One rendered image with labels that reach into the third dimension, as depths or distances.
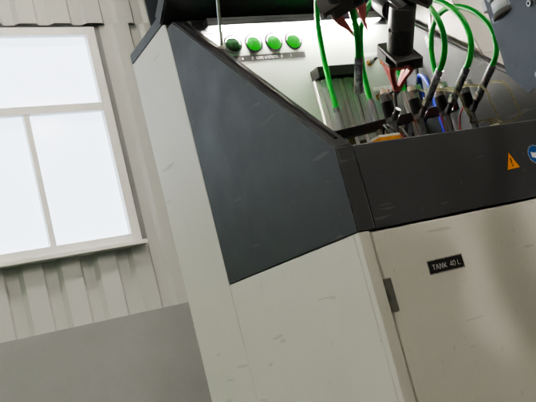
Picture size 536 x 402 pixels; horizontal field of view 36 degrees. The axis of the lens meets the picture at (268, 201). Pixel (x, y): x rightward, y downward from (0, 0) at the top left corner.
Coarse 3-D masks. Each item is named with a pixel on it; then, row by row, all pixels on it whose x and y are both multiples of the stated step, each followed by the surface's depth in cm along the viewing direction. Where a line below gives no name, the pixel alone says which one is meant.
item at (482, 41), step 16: (448, 0) 216; (464, 0) 216; (480, 0) 219; (416, 16) 228; (448, 16) 217; (464, 16) 213; (448, 32) 218; (464, 32) 213; (480, 32) 212; (480, 48) 209
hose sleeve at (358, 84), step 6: (354, 60) 176; (360, 60) 175; (354, 66) 177; (360, 66) 176; (354, 72) 178; (360, 72) 177; (354, 78) 179; (360, 78) 178; (354, 84) 180; (360, 84) 179
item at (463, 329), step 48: (384, 240) 147; (432, 240) 152; (480, 240) 157; (528, 240) 162; (432, 288) 149; (480, 288) 154; (528, 288) 159; (432, 336) 146; (480, 336) 151; (528, 336) 156; (432, 384) 144; (480, 384) 148; (528, 384) 153
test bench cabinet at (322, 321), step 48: (240, 288) 190; (288, 288) 170; (336, 288) 154; (384, 288) 144; (288, 336) 173; (336, 336) 156; (384, 336) 142; (288, 384) 176; (336, 384) 159; (384, 384) 145
